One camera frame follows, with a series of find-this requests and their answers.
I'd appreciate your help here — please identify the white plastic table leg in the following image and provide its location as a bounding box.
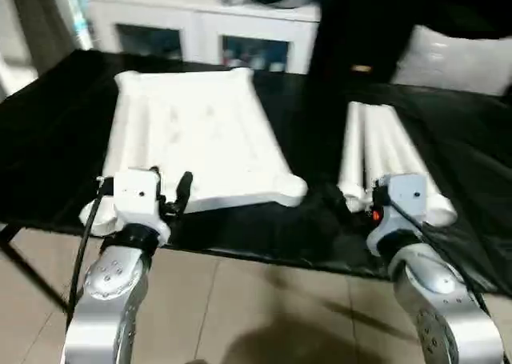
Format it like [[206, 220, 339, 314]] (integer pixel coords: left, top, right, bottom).
[[376, 104, 437, 221], [336, 102, 370, 214], [388, 105, 458, 227], [362, 103, 397, 181]]

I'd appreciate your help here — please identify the white plastic table top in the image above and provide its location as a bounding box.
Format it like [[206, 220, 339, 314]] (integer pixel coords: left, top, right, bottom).
[[78, 66, 310, 238]]

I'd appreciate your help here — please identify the black work mat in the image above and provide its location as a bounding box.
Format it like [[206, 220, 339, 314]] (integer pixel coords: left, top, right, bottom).
[[0, 48, 512, 297]]

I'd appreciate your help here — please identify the white glass-door cabinet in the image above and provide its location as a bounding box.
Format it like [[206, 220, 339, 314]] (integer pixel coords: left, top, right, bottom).
[[82, 0, 322, 75]]

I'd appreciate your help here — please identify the grey curtain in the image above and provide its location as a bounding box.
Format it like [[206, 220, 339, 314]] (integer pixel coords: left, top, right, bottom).
[[0, 0, 81, 81]]

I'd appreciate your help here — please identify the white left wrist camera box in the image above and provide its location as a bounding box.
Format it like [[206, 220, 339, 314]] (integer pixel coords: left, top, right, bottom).
[[110, 169, 170, 245]]

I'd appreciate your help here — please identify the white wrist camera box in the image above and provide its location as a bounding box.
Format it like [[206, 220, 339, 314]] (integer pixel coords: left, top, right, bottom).
[[110, 169, 170, 245], [382, 173, 428, 233]]

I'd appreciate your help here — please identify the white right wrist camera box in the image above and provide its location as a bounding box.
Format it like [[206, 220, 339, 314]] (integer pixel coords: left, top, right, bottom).
[[382, 173, 428, 233]]

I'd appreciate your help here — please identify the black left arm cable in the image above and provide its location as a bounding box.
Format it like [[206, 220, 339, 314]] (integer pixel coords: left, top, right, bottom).
[[69, 176, 114, 321]]

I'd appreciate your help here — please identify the black table frame bar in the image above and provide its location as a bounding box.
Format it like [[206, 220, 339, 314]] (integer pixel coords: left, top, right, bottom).
[[0, 222, 71, 315]]

